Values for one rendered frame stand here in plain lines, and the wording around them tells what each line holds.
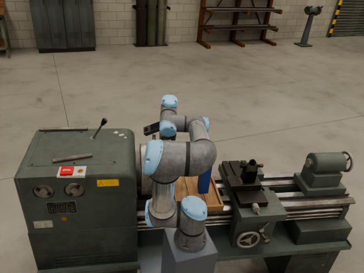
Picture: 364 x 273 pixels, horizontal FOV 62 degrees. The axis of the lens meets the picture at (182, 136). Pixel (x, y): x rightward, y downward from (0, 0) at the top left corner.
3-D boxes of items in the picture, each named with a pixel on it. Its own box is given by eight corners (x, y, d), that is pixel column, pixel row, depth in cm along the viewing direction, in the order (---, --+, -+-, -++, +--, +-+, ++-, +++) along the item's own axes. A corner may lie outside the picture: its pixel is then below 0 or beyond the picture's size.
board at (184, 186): (176, 213, 187) (176, 208, 185) (169, 176, 217) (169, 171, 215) (223, 210, 193) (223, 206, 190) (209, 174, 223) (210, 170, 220)
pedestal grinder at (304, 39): (301, 47, 908) (312, 6, 848) (292, 44, 936) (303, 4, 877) (313, 46, 926) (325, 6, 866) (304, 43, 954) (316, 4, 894)
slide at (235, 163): (239, 208, 187) (240, 203, 184) (221, 166, 222) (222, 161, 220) (267, 207, 190) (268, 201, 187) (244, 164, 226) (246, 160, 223)
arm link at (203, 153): (226, 151, 94) (208, 110, 140) (190, 149, 93) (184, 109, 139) (222, 184, 98) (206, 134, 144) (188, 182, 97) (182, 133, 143)
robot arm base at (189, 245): (210, 248, 139) (214, 234, 134) (179, 256, 134) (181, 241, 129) (199, 224, 151) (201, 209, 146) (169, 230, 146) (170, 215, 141)
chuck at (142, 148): (141, 205, 181) (141, 160, 167) (139, 176, 208) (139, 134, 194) (147, 205, 181) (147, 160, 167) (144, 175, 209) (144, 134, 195)
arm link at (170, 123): (184, 127, 131) (184, 109, 138) (158, 126, 130) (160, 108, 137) (183, 138, 137) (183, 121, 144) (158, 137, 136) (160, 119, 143)
